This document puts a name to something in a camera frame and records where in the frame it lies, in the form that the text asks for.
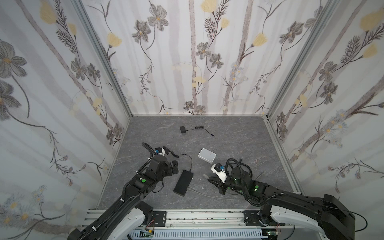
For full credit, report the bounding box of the grey ethernet cable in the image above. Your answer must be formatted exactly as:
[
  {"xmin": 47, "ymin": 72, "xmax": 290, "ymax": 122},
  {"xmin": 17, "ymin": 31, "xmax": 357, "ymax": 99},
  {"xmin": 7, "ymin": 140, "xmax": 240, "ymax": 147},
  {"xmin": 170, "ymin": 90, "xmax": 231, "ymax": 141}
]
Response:
[{"xmin": 188, "ymin": 172, "xmax": 241, "ymax": 201}]

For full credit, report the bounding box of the black network switch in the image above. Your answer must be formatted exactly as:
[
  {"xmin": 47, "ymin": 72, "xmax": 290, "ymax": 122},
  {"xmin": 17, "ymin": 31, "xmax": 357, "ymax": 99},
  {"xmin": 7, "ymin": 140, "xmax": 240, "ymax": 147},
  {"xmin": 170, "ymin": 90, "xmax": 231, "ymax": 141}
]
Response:
[{"xmin": 173, "ymin": 170, "xmax": 194, "ymax": 197}]

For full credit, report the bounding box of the aluminium mounting rail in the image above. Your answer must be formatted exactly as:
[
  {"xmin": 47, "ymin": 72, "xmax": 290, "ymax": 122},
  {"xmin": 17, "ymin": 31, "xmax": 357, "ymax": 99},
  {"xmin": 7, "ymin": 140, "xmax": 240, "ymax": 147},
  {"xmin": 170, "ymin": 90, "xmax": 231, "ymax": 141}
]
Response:
[{"xmin": 80, "ymin": 208, "xmax": 331, "ymax": 230}]

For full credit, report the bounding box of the white slotted cable duct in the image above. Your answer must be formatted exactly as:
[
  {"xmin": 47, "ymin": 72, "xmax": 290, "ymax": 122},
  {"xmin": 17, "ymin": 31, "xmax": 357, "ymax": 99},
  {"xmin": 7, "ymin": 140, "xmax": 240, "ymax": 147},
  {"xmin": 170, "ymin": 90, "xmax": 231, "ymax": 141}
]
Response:
[{"xmin": 89, "ymin": 229, "xmax": 271, "ymax": 240}]

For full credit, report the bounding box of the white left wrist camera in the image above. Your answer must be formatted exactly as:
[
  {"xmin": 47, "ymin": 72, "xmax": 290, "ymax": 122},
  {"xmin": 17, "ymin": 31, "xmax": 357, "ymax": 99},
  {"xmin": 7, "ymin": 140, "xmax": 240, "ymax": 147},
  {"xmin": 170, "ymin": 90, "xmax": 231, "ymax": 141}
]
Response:
[{"xmin": 155, "ymin": 148, "xmax": 167, "ymax": 156}]

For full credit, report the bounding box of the white network switch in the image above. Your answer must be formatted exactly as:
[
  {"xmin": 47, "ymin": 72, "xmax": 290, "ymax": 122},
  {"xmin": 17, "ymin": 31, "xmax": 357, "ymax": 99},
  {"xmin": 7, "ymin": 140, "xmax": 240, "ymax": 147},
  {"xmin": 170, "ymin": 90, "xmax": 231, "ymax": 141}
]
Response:
[{"xmin": 198, "ymin": 148, "xmax": 217, "ymax": 164}]

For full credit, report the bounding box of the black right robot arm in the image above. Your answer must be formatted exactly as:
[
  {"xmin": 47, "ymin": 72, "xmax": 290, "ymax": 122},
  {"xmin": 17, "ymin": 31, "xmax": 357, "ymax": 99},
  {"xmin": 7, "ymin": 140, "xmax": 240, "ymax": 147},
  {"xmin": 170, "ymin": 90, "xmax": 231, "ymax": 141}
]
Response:
[{"xmin": 208, "ymin": 159, "xmax": 358, "ymax": 240}]

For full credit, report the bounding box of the coiled black ethernet cable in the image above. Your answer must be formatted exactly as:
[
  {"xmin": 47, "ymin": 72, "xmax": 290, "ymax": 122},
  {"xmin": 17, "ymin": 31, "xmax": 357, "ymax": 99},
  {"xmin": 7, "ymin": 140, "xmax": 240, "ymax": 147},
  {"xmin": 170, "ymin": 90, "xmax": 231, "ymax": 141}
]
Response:
[{"xmin": 227, "ymin": 158, "xmax": 253, "ymax": 178}]

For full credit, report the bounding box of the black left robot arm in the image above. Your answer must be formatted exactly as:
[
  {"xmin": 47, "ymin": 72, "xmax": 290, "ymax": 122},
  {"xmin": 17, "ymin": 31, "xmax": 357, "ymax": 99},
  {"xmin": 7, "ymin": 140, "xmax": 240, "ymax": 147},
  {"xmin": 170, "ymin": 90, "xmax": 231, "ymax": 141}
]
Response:
[{"xmin": 68, "ymin": 143, "xmax": 179, "ymax": 240}]

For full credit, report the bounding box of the black power adapter with cable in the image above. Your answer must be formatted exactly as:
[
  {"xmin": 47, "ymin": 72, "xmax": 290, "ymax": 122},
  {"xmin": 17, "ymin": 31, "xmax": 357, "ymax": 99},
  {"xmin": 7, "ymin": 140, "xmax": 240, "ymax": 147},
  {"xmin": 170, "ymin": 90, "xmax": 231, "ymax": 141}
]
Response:
[{"xmin": 163, "ymin": 146, "xmax": 193, "ymax": 172}]

